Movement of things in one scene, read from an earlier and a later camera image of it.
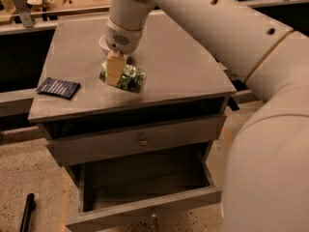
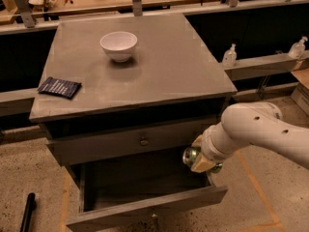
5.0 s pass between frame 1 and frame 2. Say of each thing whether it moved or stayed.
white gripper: moved
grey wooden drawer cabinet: stayed
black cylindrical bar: stayed
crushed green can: moved
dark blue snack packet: stayed
